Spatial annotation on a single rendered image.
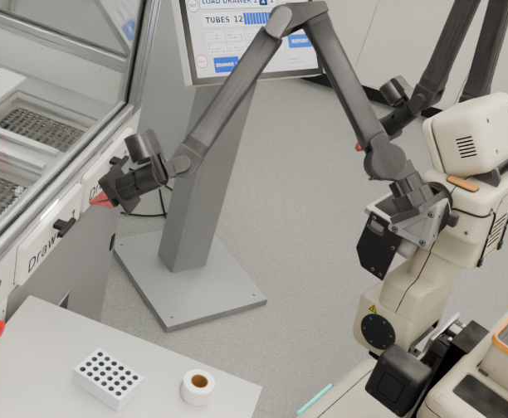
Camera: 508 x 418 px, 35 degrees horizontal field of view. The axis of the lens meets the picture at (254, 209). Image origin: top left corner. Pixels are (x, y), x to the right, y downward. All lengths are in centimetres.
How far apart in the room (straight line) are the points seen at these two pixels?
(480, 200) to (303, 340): 144
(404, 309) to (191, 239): 121
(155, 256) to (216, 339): 44
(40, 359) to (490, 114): 112
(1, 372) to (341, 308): 183
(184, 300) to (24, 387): 140
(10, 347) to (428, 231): 94
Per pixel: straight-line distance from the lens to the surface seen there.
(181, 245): 308
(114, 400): 173
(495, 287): 384
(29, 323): 189
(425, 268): 207
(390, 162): 177
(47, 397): 176
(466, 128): 184
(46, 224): 189
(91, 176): 206
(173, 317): 300
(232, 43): 258
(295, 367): 302
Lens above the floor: 212
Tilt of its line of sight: 35 degrees down
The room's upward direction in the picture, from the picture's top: 17 degrees clockwise
